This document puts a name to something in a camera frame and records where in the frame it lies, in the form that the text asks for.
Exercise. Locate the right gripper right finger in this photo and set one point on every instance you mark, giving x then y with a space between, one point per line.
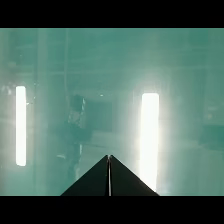
125 181

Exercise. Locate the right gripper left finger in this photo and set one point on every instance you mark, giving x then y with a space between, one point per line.
95 181

